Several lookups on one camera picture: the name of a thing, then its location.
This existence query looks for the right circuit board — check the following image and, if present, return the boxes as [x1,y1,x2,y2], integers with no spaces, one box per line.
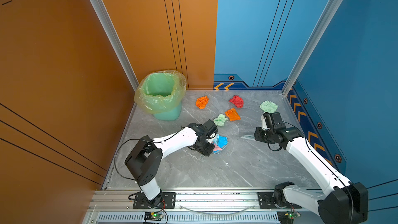
[277,212,301,224]

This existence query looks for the light green paper scrap near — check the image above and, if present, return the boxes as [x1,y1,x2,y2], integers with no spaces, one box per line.
[213,114,228,127]

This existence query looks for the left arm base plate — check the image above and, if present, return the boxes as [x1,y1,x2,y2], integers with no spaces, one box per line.
[129,192,176,209]

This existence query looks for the aluminium mounting rail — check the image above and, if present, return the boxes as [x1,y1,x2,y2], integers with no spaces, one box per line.
[83,189,323,224]

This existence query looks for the aluminium corner post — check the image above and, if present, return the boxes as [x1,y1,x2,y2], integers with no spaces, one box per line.
[77,0,140,91]
[282,0,343,96]

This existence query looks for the left circuit board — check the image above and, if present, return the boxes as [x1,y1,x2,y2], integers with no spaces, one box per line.
[143,212,166,224]

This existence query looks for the yellow plastic bin liner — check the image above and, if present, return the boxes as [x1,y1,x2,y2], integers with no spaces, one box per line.
[134,70,187,114]

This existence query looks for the light green paper scrap far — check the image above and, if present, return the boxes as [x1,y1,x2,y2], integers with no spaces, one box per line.
[260,101,278,113]

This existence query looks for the circuit board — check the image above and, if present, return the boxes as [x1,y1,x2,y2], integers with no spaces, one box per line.
[277,212,301,224]
[143,212,166,224]

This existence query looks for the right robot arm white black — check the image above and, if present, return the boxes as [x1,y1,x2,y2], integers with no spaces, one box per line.
[254,112,369,224]

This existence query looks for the blue paper scrap right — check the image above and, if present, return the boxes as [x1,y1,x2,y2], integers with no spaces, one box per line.
[218,136,228,149]

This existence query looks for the orange paper scrap centre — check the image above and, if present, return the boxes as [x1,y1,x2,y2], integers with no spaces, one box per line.
[225,108,241,121]

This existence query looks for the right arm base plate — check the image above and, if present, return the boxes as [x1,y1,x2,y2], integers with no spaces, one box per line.
[257,191,302,209]

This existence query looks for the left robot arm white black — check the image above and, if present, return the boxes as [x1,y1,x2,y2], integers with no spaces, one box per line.
[124,120,218,201]

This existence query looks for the light green paper scrap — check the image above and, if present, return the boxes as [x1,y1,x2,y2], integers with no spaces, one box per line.
[213,114,228,127]
[260,101,278,113]

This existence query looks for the pink paper scrap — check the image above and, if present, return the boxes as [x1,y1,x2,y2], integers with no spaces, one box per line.
[213,145,222,154]

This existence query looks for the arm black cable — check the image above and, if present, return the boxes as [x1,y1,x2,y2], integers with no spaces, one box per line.
[113,127,184,181]
[267,121,355,224]

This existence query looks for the grey-blue dustpan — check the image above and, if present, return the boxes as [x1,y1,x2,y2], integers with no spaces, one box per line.
[211,134,229,154]

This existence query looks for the left aluminium corner post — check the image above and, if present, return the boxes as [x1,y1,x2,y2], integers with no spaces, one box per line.
[77,0,140,91]

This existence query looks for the orange paper scrap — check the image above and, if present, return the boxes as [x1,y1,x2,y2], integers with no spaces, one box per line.
[225,108,241,121]
[195,96,209,110]

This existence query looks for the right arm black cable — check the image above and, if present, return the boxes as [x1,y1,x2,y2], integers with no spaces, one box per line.
[267,121,355,224]

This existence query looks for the red paper scrap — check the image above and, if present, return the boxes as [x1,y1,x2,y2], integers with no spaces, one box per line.
[229,95,244,108]

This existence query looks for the orange paper scrap far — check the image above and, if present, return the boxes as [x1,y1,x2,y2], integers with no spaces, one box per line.
[195,96,209,110]

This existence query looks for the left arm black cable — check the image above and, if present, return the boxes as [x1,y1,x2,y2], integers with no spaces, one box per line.
[113,127,184,181]

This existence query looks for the right aluminium corner post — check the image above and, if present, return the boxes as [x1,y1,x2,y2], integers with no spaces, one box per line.
[282,0,343,96]

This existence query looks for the green trash bin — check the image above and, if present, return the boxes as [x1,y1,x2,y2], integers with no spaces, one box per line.
[152,100,182,121]

